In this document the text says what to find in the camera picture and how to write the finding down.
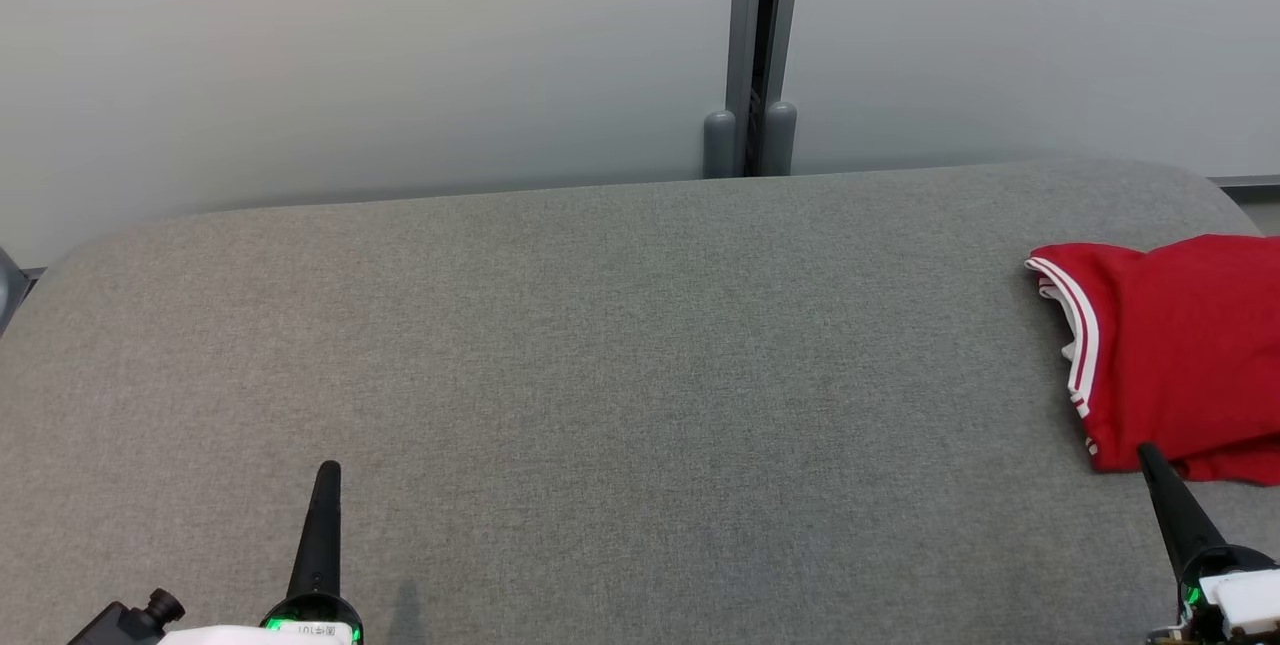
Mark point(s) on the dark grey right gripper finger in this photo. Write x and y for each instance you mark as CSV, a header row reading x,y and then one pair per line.
x,y
1172,535
1195,530

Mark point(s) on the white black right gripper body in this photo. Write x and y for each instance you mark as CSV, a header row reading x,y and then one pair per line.
x,y
1240,600

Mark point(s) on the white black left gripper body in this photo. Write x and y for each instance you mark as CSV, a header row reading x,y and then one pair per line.
x,y
310,633

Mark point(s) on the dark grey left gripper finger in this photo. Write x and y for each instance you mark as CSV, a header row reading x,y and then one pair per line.
x,y
308,555
333,545

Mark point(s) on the red white numbered jersey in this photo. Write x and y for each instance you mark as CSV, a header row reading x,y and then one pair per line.
x,y
1180,355

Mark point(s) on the dark grey partition rail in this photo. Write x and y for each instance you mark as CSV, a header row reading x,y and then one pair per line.
x,y
1250,183

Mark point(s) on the grey metal frame piece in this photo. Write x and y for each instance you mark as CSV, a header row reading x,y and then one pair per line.
x,y
8,290

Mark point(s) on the grey double partition post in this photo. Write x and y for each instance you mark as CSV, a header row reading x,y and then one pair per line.
x,y
745,25

